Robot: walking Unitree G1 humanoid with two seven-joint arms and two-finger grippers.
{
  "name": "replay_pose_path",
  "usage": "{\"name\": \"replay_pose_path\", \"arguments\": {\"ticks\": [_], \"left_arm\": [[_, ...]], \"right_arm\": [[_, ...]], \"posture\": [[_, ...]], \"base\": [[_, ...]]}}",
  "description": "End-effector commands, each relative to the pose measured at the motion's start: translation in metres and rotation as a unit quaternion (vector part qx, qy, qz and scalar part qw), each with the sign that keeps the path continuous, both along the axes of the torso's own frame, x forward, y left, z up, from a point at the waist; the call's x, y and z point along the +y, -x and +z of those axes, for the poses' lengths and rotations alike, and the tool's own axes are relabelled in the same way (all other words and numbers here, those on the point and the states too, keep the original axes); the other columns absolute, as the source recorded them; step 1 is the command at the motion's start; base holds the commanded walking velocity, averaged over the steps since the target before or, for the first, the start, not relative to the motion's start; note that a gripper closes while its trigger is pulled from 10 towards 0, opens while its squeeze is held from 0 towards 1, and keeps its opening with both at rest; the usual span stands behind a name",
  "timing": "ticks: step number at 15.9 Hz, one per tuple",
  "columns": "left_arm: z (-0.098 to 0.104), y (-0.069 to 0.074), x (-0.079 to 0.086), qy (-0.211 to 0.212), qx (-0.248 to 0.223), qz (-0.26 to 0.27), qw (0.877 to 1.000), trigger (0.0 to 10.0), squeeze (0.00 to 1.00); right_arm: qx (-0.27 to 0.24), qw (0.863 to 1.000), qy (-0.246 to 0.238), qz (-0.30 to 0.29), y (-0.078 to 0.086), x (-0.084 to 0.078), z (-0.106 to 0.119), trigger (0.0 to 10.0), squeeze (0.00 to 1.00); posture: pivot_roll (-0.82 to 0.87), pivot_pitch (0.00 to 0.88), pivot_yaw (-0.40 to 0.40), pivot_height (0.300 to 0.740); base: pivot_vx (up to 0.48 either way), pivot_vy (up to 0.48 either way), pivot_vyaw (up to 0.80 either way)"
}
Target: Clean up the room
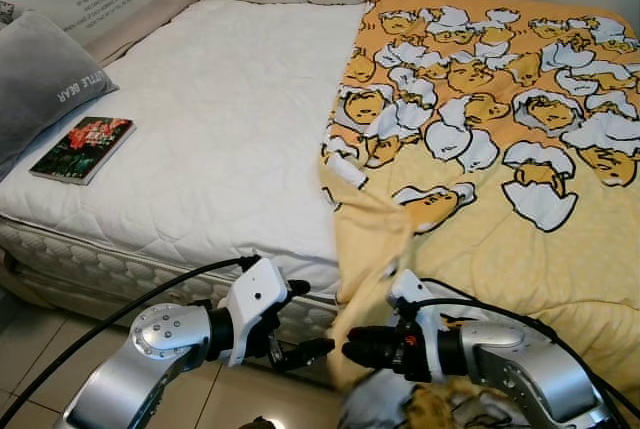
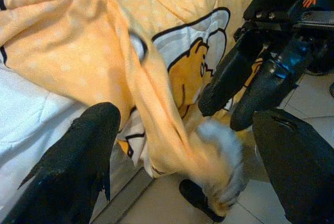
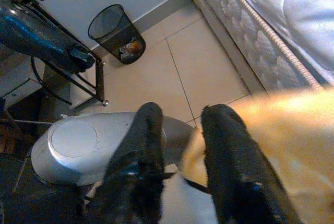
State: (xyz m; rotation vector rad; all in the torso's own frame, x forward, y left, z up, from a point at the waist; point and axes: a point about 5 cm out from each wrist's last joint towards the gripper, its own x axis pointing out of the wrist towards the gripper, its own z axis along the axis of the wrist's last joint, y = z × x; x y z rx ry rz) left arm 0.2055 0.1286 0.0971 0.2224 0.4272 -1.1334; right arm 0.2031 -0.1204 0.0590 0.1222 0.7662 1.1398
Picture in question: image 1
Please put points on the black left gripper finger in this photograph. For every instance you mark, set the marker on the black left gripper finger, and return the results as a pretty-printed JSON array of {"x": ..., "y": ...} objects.
[
  {"x": 310, "y": 351},
  {"x": 299, "y": 289}
]

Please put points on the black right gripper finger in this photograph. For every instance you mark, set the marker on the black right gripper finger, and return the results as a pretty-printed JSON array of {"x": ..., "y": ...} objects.
[
  {"x": 370, "y": 356},
  {"x": 375, "y": 335}
]

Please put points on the yellow cartoon print blanket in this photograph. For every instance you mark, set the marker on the yellow cartoon print blanket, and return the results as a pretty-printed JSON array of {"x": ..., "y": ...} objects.
[{"x": 500, "y": 249}]

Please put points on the dark illustrated book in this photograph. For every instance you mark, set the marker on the dark illustrated book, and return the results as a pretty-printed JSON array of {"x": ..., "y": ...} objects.
[{"x": 85, "y": 149}]

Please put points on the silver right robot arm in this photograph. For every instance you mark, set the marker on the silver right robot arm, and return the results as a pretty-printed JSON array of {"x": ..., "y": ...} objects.
[{"x": 520, "y": 369}]

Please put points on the white quilted mattress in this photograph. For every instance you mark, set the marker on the white quilted mattress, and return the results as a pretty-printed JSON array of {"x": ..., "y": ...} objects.
[{"x": 220, "y": 149}]

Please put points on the grey plush pillow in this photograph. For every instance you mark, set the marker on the grey plush pillow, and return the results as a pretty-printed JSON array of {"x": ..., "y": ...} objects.
[{"x": 45, "y": 79}]

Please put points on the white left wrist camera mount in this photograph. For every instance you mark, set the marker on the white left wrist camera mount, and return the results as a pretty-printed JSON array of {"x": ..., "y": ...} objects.
[{"x": 255, "y": 294}]

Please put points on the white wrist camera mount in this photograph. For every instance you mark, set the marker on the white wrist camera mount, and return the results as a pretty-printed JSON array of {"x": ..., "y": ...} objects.
[
  {"x": 255, "y": 294},
  {"x": 408, "y": 294}
]

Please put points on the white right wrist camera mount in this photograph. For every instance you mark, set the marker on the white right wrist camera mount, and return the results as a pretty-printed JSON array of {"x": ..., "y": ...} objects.
[{"x": 408, "y": 294}]

